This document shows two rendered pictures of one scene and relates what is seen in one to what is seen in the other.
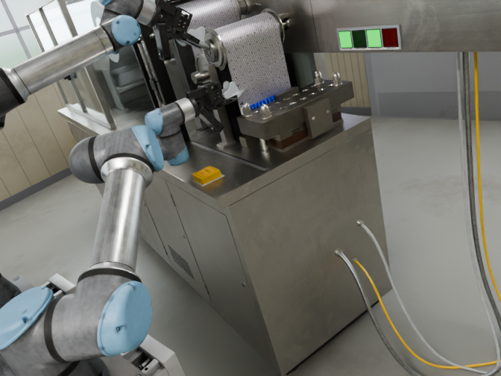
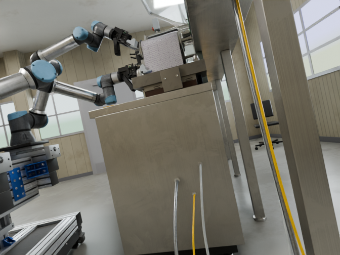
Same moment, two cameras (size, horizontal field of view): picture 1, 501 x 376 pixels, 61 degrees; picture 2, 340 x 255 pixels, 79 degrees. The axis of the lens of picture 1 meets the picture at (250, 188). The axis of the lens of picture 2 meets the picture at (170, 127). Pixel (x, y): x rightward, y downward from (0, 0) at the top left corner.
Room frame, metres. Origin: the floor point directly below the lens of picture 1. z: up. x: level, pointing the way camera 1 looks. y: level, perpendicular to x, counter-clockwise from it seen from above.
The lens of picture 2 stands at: (0.50, -0.90, 0.73)
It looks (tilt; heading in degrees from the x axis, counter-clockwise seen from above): 0 degrees down; 38
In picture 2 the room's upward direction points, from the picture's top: 12 degrees counter-clockwise
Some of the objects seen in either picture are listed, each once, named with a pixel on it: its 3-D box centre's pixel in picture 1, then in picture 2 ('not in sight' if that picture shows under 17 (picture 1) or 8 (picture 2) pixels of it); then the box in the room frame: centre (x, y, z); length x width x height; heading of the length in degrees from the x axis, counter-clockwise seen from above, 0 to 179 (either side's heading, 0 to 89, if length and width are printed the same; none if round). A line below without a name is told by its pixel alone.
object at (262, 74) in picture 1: (261, 77); (164, 64); (1.55, -0.15, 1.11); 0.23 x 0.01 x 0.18; 117
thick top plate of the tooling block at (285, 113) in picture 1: (296, 107); (170, 77); (1.46, -0.23, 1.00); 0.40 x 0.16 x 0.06; 117
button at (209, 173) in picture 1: (206, 174); not in sight; (1.29, 0.13, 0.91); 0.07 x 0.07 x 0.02; 27
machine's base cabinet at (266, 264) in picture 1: (185, 184); (189, 150); (2.40, 0.38, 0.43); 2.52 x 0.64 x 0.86; 27
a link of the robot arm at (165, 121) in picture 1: (164, 119); (106, 81); (1.36, 0.21, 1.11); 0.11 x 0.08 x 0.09; 117
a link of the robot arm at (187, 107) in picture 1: (185, 110); (117, 77); (1.40, 0.14, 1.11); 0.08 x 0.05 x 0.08; 27
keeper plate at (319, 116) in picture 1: (319, 118); (171, 79); (1.38, -0.29, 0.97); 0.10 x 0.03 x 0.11; 117
